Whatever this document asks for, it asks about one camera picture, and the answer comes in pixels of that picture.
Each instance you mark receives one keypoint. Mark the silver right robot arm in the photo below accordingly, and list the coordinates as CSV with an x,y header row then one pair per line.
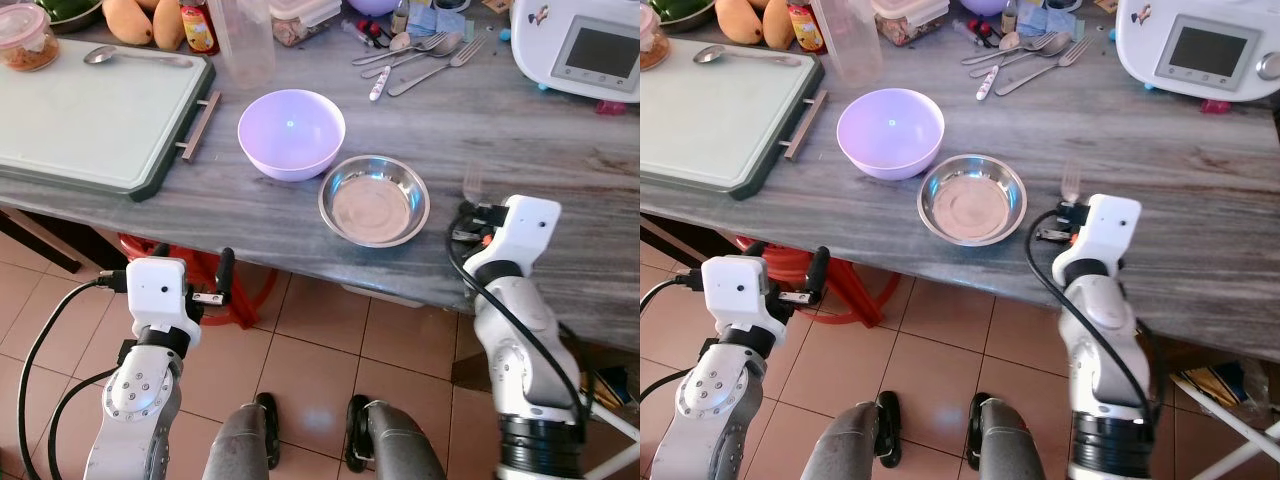
x,y
520,340
1100,340

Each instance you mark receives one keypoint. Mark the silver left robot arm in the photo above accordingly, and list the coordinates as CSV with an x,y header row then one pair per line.
x,y
135,410
715,410

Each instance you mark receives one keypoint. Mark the stainless steel bowl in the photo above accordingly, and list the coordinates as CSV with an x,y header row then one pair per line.
x,y
972,205
374,205

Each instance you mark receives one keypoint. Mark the lavender plastic bowl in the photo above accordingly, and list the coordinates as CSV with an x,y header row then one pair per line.
x,y
275,150
875,150

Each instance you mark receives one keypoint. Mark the white tray with green rim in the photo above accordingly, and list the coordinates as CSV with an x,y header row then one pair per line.
x,y
90,120
715,120

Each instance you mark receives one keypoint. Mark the black left robot foot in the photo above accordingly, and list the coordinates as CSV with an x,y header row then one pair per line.
x,y
889,425
268,425

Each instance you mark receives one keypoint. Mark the black robot foot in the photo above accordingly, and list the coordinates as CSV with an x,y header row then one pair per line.
x,y
976,430
268,425
357,435
889,425

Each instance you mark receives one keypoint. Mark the long steel fork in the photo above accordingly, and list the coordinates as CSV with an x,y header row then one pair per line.
x,y
1045,68
440,68

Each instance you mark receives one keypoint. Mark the small pink object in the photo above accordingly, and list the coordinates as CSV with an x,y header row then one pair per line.
x,y
611,107
1216,106

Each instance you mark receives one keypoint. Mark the steel fork on cutlery pile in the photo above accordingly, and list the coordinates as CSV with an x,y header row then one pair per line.
x,y
1010,53
400,55

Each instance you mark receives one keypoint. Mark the white kitchen appliance with screen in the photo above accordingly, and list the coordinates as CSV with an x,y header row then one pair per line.
x,y
1140,50
540,50

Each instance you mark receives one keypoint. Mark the blue packet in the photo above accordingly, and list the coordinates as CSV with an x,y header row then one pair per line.
x,y
435,22
1045,20

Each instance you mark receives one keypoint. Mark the black right robot foot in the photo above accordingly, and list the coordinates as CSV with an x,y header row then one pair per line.
x,y
976,430
357,435

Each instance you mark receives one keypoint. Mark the book on floor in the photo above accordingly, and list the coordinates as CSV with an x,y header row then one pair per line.
x,y
1215,385

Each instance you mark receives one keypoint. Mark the clear plastic cup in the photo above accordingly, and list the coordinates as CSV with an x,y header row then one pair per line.
x,y
848,45
240,45

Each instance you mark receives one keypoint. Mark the white metal rack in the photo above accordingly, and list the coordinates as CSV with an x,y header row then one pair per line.
x,y
1235,425
615,430

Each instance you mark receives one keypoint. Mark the small yellow mango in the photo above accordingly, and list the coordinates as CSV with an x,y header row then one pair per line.
x,y
168,25
777,25

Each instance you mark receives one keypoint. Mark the red sauce bottle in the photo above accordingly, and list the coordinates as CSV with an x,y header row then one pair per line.
x,y
198,28
805,28

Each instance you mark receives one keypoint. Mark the large yellow mango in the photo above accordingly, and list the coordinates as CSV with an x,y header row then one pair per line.
x,y
128,20
738,20

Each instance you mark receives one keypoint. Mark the grey right robot leg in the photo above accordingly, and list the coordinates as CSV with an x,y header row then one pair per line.
x,y
1010,445
405,445

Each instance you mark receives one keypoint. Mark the purple bowl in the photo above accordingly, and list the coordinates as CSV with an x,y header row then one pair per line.
x,y
372,6
985,6

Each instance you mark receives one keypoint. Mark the bowl of green vegetables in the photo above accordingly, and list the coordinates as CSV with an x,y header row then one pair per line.
x,y
70,10
685,10

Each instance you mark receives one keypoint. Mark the clear plastic lidded box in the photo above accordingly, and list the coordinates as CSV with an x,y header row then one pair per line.
x,y
905,20
300,20

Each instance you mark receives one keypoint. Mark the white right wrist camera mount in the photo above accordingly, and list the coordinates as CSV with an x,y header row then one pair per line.
x,y
520,235
1105,235

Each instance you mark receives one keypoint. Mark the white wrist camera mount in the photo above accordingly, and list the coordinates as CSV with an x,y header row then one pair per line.
x,y
1105,235
520,235
740,295
158,295

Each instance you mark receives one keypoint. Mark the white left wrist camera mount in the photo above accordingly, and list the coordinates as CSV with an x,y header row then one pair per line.
x,y
740,295
158,295

